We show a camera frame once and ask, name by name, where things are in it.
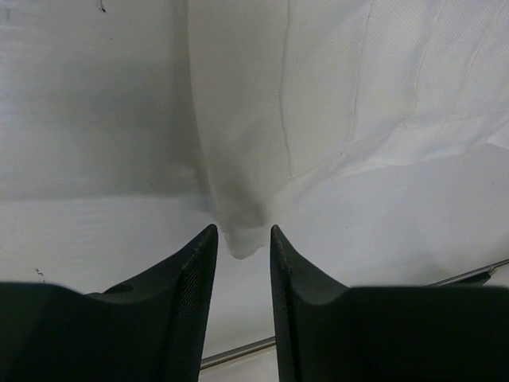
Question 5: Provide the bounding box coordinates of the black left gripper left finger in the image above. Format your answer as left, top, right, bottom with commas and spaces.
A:
1, 225, 218, 381

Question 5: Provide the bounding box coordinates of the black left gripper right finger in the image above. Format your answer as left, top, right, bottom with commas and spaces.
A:
270, 224, 509, 382

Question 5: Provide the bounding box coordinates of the white pleated skirt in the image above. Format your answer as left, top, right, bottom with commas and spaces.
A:
188, 1, 508, 259

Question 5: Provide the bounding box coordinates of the aluminium table edge rail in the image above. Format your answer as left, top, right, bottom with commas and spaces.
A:
200, 258, 509, 371

